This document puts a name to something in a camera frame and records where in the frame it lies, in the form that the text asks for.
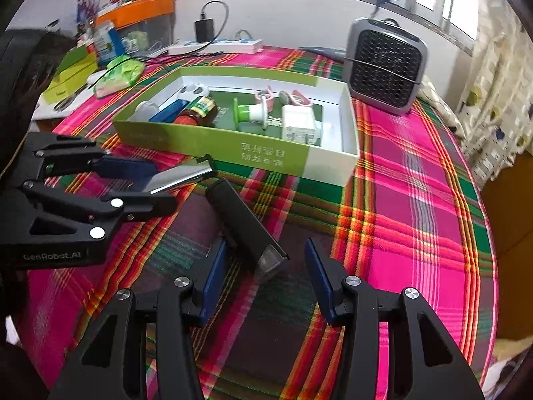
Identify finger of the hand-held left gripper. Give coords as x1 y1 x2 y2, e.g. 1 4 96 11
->
22 180 179 241
23 132 158 191

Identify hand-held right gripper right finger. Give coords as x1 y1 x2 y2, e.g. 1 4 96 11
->
304 237 486 400

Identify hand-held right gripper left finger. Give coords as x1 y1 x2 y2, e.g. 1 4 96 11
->
48 238 230 400

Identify silver rectangular lighter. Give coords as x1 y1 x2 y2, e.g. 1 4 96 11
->
149 155 218 194

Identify small white round jar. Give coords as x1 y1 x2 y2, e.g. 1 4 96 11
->
134 101 163 122

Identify black rectangular gadget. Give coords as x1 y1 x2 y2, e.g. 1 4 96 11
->
205 178 289 276

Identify blue translucent usb device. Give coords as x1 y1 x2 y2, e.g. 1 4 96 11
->
149 99 188 123

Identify brown bottle red cap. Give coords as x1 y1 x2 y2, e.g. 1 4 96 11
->
173 96 218 125

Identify green white cardboard box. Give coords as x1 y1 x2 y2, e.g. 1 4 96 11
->
112 66 361 187

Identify green white plastic spool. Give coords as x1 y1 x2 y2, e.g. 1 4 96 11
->
232 97 271 131

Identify white charger plug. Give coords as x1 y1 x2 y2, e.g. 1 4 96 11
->
281 105 323 146

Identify grey scissors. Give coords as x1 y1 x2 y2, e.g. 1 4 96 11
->
56 94 84 111

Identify green plastic bag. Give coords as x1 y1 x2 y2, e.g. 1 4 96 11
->
95 55 146 98

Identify lime green cardboard box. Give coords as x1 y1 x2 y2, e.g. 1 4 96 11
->
44 64 98 103

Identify pink green plaid tablecloth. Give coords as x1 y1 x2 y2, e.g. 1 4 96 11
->
17 46 500 400

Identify dark green cardboard box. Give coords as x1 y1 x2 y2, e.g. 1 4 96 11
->
56 46 96 78

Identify blue white carton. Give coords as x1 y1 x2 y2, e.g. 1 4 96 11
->
92 21 116 65

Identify white power strip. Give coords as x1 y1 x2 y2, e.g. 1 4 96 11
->
169 38 264 55

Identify black charger adapter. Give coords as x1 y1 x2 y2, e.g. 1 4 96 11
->
196 19 215 43

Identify clear bin orange lid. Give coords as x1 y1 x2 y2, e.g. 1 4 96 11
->
95 0 175 53

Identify brown wooden cabinet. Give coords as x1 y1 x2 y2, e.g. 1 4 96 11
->
479 133 533 342

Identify patterned bedding cloth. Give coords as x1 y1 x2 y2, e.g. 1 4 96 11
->
416 79 467 138

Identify grey space heater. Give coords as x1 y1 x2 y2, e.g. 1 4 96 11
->
343 17 429 116

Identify grey patterned long pouch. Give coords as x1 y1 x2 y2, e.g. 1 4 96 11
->
297 46 346 60

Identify cream heart print curtain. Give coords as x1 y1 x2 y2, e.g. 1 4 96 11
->
456 0 533 190

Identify black charger cable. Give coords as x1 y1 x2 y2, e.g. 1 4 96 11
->
200 1 231 44

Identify black window handle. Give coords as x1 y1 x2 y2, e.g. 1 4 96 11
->
372 0 399 17

